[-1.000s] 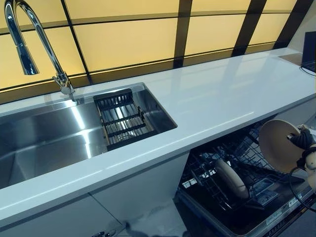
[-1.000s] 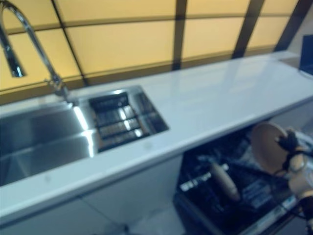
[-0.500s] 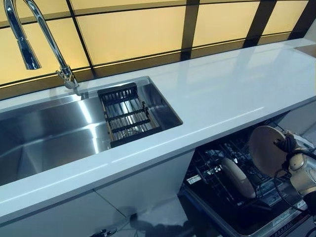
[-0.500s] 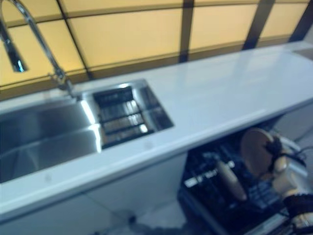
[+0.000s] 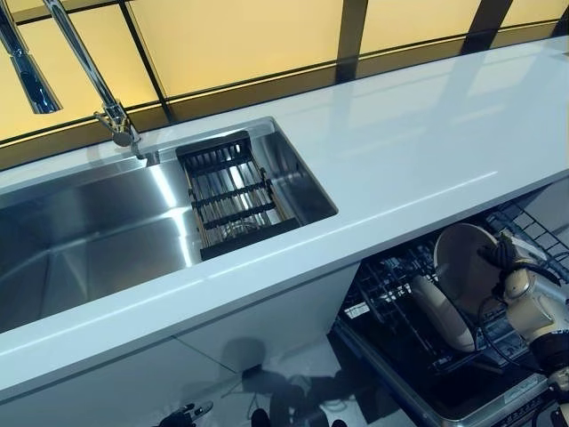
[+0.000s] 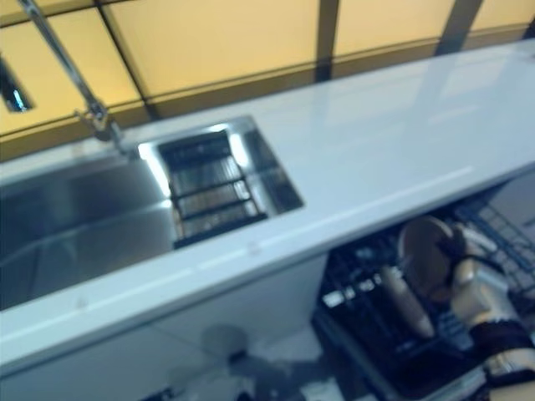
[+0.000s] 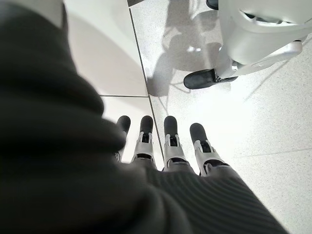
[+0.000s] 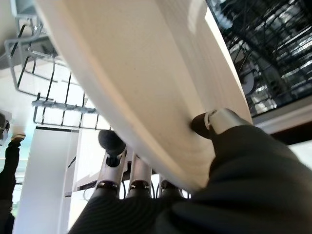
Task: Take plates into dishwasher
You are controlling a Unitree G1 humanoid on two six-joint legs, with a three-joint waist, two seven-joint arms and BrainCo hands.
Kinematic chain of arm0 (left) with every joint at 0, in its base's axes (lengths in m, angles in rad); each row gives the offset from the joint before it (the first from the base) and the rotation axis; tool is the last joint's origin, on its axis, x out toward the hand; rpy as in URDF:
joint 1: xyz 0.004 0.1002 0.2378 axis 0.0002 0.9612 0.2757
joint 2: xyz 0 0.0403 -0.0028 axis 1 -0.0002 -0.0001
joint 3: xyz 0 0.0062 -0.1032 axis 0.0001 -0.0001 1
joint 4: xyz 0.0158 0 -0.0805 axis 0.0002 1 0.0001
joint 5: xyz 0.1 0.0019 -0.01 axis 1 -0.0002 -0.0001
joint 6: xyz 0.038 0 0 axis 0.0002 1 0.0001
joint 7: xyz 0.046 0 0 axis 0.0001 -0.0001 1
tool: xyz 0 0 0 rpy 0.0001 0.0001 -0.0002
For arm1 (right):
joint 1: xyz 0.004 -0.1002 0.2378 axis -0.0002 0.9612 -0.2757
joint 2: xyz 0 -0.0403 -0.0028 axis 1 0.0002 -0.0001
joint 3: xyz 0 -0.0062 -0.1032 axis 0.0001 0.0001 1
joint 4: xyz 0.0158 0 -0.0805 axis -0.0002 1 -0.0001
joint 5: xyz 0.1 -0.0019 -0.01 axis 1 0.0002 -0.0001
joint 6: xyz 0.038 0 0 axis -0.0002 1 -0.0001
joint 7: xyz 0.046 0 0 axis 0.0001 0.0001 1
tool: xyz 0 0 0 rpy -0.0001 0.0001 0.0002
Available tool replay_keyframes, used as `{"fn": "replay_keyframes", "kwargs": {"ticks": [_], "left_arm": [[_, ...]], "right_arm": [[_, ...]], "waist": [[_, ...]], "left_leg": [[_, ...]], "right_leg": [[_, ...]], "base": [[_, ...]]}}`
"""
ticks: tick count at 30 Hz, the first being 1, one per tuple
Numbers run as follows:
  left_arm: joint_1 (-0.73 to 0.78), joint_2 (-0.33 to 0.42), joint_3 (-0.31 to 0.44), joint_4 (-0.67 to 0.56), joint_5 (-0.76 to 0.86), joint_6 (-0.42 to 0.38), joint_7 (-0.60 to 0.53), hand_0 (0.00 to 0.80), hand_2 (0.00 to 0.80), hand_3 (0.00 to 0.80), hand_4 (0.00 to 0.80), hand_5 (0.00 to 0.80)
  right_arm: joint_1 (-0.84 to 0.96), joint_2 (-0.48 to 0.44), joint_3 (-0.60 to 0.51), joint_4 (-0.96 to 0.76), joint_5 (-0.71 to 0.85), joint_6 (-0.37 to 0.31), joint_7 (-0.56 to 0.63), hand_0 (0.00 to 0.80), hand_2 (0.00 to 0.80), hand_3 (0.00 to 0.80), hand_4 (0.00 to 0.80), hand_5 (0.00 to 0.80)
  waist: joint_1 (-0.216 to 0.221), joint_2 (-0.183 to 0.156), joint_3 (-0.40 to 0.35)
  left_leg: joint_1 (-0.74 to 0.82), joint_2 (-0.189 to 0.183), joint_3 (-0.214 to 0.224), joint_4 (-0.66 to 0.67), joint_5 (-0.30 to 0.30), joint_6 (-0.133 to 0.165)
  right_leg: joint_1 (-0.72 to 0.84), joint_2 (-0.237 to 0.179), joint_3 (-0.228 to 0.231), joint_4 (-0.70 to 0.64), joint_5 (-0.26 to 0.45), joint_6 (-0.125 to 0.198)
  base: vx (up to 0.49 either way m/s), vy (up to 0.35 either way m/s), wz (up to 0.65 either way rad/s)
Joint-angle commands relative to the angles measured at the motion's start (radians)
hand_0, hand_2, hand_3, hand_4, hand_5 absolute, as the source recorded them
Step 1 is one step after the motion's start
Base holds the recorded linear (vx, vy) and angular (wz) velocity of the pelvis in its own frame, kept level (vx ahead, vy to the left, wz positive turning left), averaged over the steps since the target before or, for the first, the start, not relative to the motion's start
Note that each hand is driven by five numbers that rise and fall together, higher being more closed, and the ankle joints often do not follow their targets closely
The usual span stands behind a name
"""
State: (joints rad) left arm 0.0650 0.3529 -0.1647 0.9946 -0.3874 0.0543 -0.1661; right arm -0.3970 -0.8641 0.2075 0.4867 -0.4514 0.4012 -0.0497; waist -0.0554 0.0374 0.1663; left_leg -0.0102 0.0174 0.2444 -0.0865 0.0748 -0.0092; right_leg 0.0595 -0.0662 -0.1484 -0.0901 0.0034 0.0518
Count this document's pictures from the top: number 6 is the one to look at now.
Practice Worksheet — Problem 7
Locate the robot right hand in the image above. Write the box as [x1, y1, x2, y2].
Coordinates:
[434, 223, 510, 327]

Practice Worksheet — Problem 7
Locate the beige round plate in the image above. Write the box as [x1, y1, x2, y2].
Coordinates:
[379, 266, 436, 340]
[396, 216, 457, 305]

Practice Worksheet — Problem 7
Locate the black sink dish rack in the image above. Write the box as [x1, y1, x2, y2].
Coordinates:
[157, 129, 268, 248]

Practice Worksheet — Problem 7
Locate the white kitchen base cabinet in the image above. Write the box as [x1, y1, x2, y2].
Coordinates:
[0, 250, 332, 401]

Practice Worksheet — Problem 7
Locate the stainless steel sink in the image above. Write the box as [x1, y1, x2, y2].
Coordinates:
[0, 115, 305, 313]

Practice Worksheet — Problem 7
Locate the chrome kitchen faucet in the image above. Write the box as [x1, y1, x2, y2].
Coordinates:
[0, 0, 140, 163]

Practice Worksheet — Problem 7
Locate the dishwasher upper wire rack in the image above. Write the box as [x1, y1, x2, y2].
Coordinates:
[455, 204, 535, 290]

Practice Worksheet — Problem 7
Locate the yellow window with dark frame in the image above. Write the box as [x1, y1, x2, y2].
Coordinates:
[0, 0, 535, 140]

